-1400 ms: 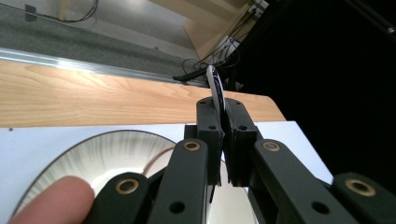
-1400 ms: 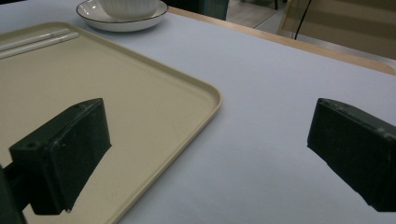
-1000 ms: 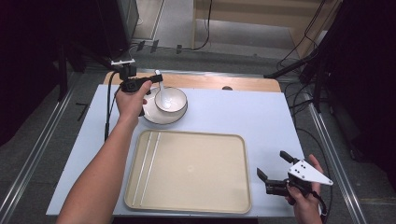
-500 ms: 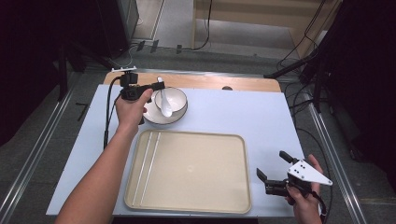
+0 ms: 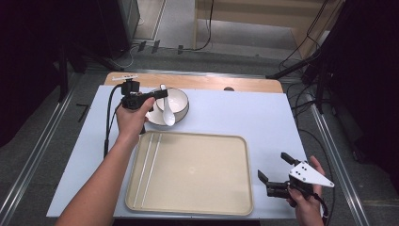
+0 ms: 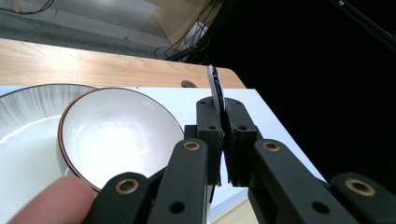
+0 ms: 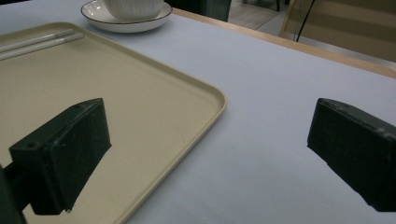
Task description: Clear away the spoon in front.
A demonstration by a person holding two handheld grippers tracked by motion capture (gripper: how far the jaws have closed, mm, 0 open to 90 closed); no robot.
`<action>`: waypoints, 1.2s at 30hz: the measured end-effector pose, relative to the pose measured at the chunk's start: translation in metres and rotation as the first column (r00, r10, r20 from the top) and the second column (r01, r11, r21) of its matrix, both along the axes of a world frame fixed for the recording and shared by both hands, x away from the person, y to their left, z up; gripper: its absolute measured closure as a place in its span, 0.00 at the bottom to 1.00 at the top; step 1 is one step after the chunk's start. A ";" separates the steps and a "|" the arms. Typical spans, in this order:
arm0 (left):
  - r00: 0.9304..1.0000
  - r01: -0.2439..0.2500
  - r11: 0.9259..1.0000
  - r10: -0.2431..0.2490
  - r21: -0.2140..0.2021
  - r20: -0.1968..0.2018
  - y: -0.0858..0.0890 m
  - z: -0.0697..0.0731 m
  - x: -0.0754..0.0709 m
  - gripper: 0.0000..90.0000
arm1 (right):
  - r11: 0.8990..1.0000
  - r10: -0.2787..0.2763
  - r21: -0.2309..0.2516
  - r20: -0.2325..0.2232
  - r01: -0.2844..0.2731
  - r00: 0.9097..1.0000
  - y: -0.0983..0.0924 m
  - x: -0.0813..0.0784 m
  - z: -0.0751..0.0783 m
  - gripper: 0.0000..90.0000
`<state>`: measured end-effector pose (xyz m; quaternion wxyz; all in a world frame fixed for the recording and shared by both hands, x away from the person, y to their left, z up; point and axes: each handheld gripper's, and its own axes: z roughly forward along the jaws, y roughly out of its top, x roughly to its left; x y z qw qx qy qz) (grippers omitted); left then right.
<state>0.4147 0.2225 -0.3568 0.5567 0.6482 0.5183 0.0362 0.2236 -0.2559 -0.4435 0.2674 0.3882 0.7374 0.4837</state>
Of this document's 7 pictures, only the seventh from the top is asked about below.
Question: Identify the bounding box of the dark cabinet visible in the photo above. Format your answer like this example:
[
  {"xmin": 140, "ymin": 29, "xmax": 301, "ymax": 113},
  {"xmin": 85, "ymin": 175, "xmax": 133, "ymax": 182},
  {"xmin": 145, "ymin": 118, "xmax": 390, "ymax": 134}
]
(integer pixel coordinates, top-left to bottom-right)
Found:
[{"xmin": 164, "ymin": 0, "xmax": 233, "ymax": 22}]

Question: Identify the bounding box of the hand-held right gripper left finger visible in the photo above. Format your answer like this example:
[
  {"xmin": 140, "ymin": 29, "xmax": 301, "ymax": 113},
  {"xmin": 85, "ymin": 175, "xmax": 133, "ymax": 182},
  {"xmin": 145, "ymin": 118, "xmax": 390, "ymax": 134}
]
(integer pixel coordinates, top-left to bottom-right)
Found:
[{"xmin": 8, "ymin": 97, "xmax": 112, "ymax": 217}]

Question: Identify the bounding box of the white chopstick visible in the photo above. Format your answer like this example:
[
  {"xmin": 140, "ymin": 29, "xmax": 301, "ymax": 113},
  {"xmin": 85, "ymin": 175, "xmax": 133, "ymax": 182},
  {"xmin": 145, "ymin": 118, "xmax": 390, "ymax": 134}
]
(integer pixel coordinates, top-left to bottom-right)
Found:
[
  {"xmin": 0, "ymin": 28, "xmax": 77, "ymax": 54},
  {"xmin": 0, "ymin": 32, "xmax": 85, "ymax": 62}
]

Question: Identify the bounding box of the light wooden shelf unit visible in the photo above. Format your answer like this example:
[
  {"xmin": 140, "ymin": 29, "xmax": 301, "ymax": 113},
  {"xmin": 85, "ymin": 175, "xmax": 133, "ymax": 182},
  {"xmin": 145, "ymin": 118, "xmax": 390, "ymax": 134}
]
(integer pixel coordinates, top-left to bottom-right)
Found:
[{"xmin": 278, "ymin": 0, "xmax": 396, "ymax": 63}]

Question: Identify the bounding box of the black hanging cable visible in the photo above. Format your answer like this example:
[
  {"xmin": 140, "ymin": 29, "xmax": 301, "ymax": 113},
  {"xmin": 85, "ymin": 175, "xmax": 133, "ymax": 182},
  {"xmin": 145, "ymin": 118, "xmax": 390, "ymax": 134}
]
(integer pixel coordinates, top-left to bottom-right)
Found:
[{"xmin": 294, "ymin": 0, "xmax": 317, "ymax": 43}]

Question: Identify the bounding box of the beige plastic tray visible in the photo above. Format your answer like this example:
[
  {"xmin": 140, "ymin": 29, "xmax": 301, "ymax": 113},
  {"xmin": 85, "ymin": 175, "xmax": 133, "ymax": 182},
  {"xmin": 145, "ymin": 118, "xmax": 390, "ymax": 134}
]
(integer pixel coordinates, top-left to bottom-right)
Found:
[{"xmin": 0, "ymin": 21, "xmax": 228, "ymax": 224}]

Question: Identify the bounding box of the white bowl with black rim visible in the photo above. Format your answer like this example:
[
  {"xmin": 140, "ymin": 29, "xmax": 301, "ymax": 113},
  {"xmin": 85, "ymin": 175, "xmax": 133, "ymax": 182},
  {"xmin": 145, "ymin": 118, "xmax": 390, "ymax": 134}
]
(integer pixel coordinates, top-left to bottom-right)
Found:
[{"xmin": 102, "ymin": 0, "xmax": 165, "ymax": 22}]

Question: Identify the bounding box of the white plate with black rim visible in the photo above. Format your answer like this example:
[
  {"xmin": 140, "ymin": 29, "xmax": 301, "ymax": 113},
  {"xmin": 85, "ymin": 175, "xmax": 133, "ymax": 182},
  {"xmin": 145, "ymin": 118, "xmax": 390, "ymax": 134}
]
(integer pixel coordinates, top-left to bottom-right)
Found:
[{"xmin": 80, "ymin": 0, "xmax": 173, "ymax": 34}]

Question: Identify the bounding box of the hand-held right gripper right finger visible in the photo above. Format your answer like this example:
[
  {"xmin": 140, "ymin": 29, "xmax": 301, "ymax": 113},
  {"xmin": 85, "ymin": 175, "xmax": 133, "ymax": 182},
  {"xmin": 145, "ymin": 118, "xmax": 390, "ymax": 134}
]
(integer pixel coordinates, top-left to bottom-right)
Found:
[{"xmin": 306, "ymin": 97, "xmax": 396, "ymax": 213}]

